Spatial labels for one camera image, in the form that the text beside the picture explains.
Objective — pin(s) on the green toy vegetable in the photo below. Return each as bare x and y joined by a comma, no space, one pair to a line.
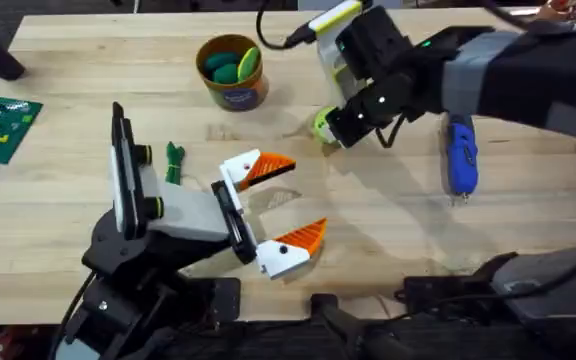
174,160

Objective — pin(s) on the right wrist upright plate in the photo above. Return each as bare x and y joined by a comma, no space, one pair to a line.
335,16

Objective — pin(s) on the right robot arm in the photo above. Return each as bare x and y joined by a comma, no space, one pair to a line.
543,75

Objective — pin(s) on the left wrist upright plate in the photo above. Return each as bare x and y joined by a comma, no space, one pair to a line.
125,175

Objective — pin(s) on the black stand post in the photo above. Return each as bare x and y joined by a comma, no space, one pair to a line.
335,320

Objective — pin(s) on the wrist upright plate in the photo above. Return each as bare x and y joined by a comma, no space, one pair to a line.
125,175
335,16

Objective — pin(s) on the brown tub with toys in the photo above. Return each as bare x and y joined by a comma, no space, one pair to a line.
233,75

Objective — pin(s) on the colourful clutter heap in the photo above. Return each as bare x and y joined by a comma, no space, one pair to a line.
563,7

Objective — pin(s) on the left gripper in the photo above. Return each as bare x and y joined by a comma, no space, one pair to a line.
188,212

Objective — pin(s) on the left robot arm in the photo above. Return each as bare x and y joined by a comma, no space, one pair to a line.
113,315

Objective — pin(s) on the black rail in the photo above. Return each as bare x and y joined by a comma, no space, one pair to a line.
278,340

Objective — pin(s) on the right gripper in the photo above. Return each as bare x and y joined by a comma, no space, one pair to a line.
378,105

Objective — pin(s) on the green disc with holes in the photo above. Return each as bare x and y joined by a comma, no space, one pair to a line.
319,125

